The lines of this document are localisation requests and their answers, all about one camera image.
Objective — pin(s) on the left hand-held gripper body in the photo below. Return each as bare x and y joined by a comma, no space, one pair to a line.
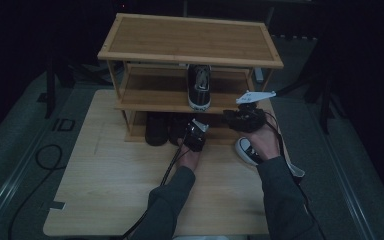
195,138

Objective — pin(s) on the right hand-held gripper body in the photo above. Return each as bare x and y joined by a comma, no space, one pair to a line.
250,118

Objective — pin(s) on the black mesh shoe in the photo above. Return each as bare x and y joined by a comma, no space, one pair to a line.
176,130
156,133

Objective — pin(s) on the black white canvas sneaker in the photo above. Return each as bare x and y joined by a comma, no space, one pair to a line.
199,96
245,148

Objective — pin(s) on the wooden shoe rack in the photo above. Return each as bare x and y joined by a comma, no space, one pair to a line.
186,40

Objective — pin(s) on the person's left hand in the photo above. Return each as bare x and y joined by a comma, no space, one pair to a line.
188,158

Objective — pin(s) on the person's right hand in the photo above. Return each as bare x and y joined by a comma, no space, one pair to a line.
265,143

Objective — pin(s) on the black metal stand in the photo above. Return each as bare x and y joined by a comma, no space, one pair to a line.
50,96

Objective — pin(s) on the grey tape strip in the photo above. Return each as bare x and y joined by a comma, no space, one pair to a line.
58,205

